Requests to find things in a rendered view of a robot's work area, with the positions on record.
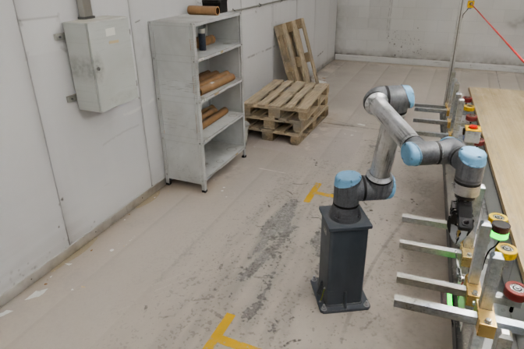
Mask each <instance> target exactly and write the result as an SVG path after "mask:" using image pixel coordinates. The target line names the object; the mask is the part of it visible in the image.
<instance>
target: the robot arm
mask: <svg viewBox="0 0 524 349"><path fill-rule="evenodd" d="M414 104H415V96H414V93H413V90H412V87H411V86H409V85H392V86H376V87H374V88H372V89H371V90H369V91H368V92H367V93H366V95H365V96H364V98H363V106H364V108H365V110H366V111H367V112H368V113H369V114H371V115H374V116H375V117H376V119H377V120H378V121H379V122H380V124H381V126H380V129H379V133H378V137H377V143H376V147H375V151H374V157H373V161H372V164H371V167H370V168H368V169H367V171H366V175H361V174H360V173H359V172H356V171H351V170H347V171H340V172H339V173H337V174H336V176H335V181H334V196H333V204H332V205H331V208H330V209H329V217H330V218H331V219H332V220H333V221H334V222H337V223H340V224H355V223H357V222H359V221H360V220H361V215H362V214H361V211H360V208H359V201H369V200H385V199H391V198H392V197H393V196H394V194H395V190H396V184H395V177H394V176H393V174H392V173H391V168H392V165H393V161H394V159H395V153H396V150H397V146H399V147H400V148H401V157H402V159H403V162H404V163H405V164H406V165H408V166H419V165H432V164H450V165H451V166H452V167H453V168H454V169H455V170H456V171H455V179H454V182H452V183H451V184H452V185H453V189H452V191H453V192H454V194H455V197H456V198H457V200H456V201H455V200H452V201H451V207H450V216H448V219H447V227H448V231H449V234H450V236H451V239H452V241H453V242H454V244H456V245H457V244H458V243H460V242H461V241H463V240H464V239H465V238H466V237H467V236H468V235H469V233H470V232H471V231H472V230H473V223H474V219H473V207H472V202H470V201H473V200H475V198H476V197H477V196H479V194H480V189H481V183H482V180H483V173H484V169H485V165H486V164H487V154H486V152H485V151H484V150H482V149H479V148H478V147H475V146H467V145H465V144H464V143H462V141H461V140H459V139H456V138H455V137H451V136H448V137H444V138H443V139H441V140H440V141H424V139H423V138H422V137H420V136H419V135H418V134H417V133H416V132H415V131H414V130H413V129H412V128H411V126H410V125H409V124H408V123H407V122H406V121H405V115H406V113H407V111H408V108H412V107H413V106H414ZM453 202H457V203H453ZM457 224H458V225H457ZM458 230H460V233H459V234H458V238H457V240H456V237H457V234H456V232H457V231H458Z"/></svg>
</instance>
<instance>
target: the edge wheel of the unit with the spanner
mask: <svg viewBox="0 0 524 349"><path fill-rule="evenodd" d="M503 293H504V295H505V297H506V298H508V299H510V300H511V301H514V302H518V303H523V302H524V284H522V283H519V282H517V281H508V282H506V283H505V287H504V290H503Z"/></svg>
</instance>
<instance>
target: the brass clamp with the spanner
mask: <svg viewBox="0 0 524 349"><path fill-rule="evenodd" d="M468 275H469V274H466V275H465V282H464V284H463V285H465V286H466V296H465V303H466V305H468V306H471V307H474V305H473V301H474V300H475V298H477V297H479V296H480V293H481V286H480V282H479V284H472V283H469V281H468ZM473 290H476V291H478V295H477V296H475V295H473V294H472V292H473Z"/></svg>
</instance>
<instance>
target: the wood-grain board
mask: <svg viewBox="0 0 524 349"><path fill-rule="evenodd" d="M469 95H470V97H471V98H472V104H473V106H475V109H474V111H475V115H477V116H478V118H477V122H478V126H480V127H481V136H482V139H484V140H485V142H484V147H485V150H486V153H487V158H488V160H489V163H490V168H491V171H492V174H493V177H494V182H495V185H496V188H497V193H498V195H499V199H500V201H501V206H502V209H503V212H504V215H505V216H506V217H507V218H508V223H509V224H510V225H511V229H510V232H509V234H510V237H511V240H512V244H513V246H515V247H516V248H517V249H518V254H517V256H516V259H517V261H518V264H519V269H520V272H521V274H522V279H523V283H524V90H503V89H491V88H480V87H469Z"/></svg>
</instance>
